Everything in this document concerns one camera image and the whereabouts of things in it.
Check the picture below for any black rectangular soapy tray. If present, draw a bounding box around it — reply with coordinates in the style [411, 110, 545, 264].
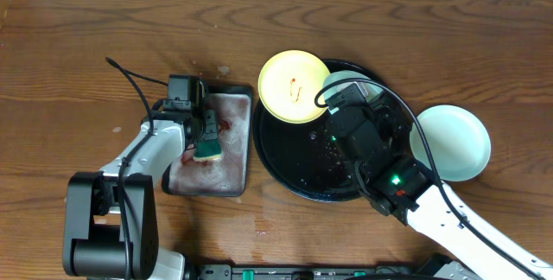
[162, 86, 253, 197]

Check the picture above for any green yellow sponge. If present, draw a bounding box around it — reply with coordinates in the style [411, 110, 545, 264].
[193, 139, 222, 162]

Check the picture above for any black round tray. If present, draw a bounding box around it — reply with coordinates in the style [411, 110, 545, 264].
[251, 58, 411, 203]

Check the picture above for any light blue plate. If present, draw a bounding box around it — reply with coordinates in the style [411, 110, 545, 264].
[417, 105, 492, 181]
[320, 70, 382, 102]

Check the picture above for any yellow plate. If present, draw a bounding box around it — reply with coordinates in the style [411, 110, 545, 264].
[257, 50, 330, 124]

